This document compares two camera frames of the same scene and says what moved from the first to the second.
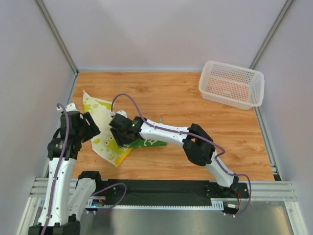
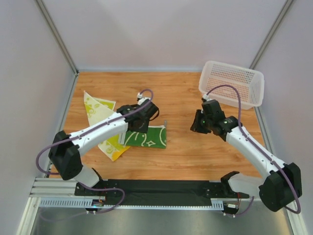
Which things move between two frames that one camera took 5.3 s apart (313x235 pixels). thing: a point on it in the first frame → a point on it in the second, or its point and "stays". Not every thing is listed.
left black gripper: (86, 127) → (151, 110)
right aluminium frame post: (272, 33) stays
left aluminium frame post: (50, 23) stays
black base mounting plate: (123, 193) stays
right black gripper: (117, 134) → (198, 122)
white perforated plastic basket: (232, 85) stays
